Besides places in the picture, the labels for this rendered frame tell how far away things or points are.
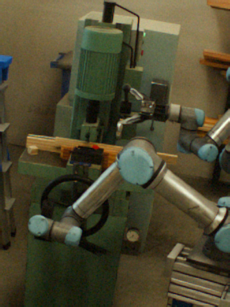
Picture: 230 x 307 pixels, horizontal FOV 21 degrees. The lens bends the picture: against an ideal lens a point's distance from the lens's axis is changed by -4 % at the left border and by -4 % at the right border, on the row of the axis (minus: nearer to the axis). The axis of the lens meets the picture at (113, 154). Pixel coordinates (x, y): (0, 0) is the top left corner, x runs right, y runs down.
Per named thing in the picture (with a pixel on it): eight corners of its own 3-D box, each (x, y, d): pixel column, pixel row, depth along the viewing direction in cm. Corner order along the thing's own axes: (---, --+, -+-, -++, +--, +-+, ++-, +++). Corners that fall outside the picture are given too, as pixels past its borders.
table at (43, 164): (11, 181, 265) (12, 168, 263) (25, 156, 293) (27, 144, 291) (151, 203, 263) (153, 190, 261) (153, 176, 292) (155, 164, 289)
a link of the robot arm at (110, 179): (141, 122, 225) (57, 210, 242) (138, 131, 215) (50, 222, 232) (165, 143, 227) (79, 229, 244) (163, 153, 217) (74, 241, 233)
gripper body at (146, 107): (141, 96, 254) (170, 101, 254) (140, 99, 262) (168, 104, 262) (138, 114, 253) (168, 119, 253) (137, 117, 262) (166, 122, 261)
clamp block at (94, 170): (63, 183, 263) (65, 164, 260) (68, 171, 276) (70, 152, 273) (98, 189, 263) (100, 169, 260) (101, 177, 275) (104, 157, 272)
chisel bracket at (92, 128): (79, 142, 279) (81, 125, 276) (83, 132, 292) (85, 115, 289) (96, 145, 278) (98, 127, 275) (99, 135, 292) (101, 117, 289)
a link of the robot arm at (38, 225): (46, 239, 219) (24, 231, 219) (49, 240, 230) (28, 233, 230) (52, 218, 220) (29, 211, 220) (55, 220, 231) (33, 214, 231)
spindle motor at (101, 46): (72, 98, 268) (81, 29, 257) (77, 88, 284) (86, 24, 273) (112, 103, 267) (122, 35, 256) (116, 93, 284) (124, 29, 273)
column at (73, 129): (65, 160, 307) (83, 17, 282) (72, 144, 328) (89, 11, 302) (111, 167, 306) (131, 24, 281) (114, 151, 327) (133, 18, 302)
